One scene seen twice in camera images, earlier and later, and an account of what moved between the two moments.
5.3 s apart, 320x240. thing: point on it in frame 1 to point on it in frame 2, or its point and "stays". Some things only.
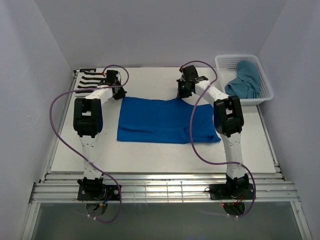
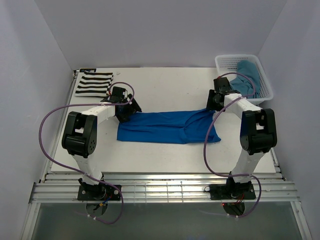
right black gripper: [181, 94] to [210, 104]
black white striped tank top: [89, 79] stays
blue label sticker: [83, 70] stays
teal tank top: [247, 85] stays
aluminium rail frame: [163, 188] stays
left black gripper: [121, 95] to [132, 108]
